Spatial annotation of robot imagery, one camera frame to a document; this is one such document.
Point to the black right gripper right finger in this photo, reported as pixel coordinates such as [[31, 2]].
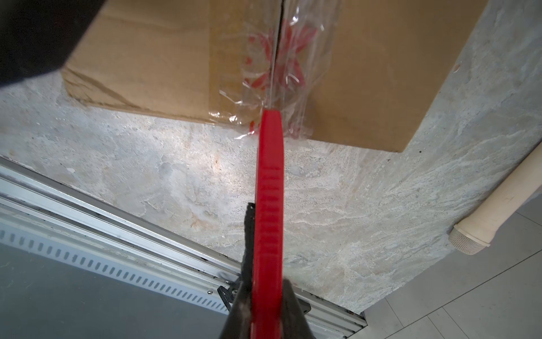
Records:
[[294, 324]]

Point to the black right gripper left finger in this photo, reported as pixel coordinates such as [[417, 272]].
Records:
[[238, 323]]

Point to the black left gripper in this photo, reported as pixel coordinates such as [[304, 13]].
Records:
[[38, 36]]

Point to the red utility knife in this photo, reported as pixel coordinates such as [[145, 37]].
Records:
[[266, 294]]

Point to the brown cardboard express box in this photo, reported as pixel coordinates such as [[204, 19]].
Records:
[[357, 73]]

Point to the wooden rolling pin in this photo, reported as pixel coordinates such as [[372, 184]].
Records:
[[476, 231]]

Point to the aluminium mounting rail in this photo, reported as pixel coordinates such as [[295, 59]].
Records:
[[75, 267]]

